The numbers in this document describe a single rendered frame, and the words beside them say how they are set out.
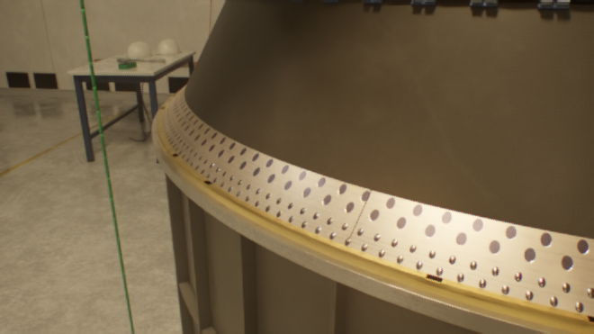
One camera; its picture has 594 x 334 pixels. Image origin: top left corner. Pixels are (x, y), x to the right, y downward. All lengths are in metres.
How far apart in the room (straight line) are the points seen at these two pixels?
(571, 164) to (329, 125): 0.32
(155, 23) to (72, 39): 1.31
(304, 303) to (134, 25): 6.36
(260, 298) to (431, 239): 0.36
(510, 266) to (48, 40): 7.37
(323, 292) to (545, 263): 0.30
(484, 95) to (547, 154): 0.10
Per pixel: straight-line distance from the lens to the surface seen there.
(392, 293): 0.56
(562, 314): 0.56
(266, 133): 0.75
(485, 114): 0.60
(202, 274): 0.99
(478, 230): 0.58
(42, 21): 7.63
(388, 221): 0.59
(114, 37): 7.07
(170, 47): 5.23
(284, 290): 0.75
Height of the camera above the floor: 1.48
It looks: 21 degrees down
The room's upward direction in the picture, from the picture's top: 1 degrees clockwise
